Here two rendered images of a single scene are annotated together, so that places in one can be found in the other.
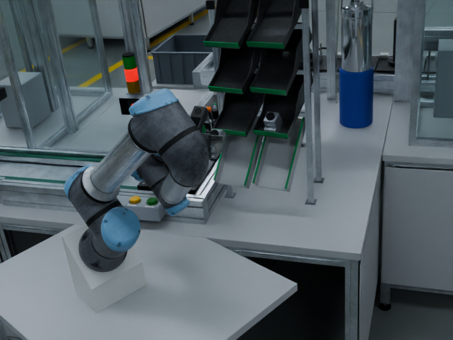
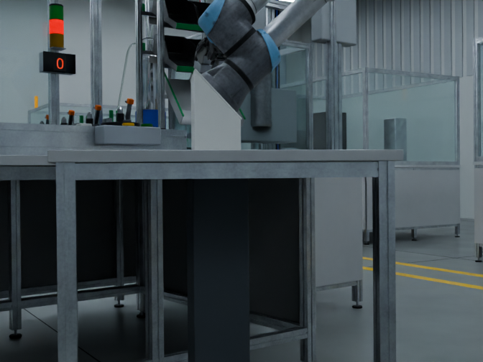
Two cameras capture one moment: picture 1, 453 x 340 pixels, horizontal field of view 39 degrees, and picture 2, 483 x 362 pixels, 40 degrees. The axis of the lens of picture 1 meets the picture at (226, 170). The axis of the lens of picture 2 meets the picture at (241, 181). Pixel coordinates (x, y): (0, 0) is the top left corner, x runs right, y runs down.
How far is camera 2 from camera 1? 2.50 m
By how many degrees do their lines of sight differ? 62
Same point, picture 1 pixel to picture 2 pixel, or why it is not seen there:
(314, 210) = not seen: hidden behind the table
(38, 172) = not seen: outside the picture
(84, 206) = (241, 21)
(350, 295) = (308, 207)
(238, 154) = (182, 103)
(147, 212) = (149, 133)
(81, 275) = (224, 108)
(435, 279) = not seen: hidden behind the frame
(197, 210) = (181, 140)
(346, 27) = (149, 69)
